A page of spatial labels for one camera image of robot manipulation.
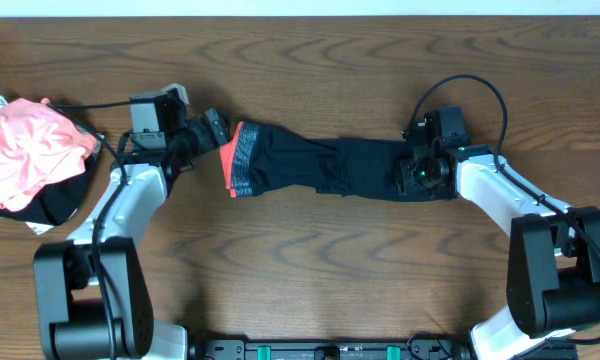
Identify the left black cable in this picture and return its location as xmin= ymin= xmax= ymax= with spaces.
xmin=44 ymin=99 xmax=136 ymax=360

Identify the black leggings red waistband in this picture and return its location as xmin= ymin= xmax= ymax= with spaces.
xmin=220 ymin=121 xmax=454 ymax=202

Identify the pink crumpled garment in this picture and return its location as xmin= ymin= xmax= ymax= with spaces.
xmin=0 ymin=98 xmax=98 ymax=212

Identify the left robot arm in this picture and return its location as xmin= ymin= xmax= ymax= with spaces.
xmin=33 ymin=84 xmax=230 ymax=359

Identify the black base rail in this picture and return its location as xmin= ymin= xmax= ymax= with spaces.
xmin=187 ymin=339 xmax=579 ymax=360

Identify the black cable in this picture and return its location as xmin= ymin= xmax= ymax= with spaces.
xmin=407 ymin=73 xmax=600 ymax=360
xmin=44 ymin=99 xmax=136 ymax=360

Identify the black folded garment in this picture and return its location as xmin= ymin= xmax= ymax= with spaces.
xmin=0 ymin=142 xmax=100 ymax=226

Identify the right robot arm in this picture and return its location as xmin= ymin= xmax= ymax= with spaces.
xmin=396 ymin=107 xmax=600 ymax=359

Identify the right black cable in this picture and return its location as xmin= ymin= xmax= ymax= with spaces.
xmin=407 ymin=73 xmax=600 ymax=360

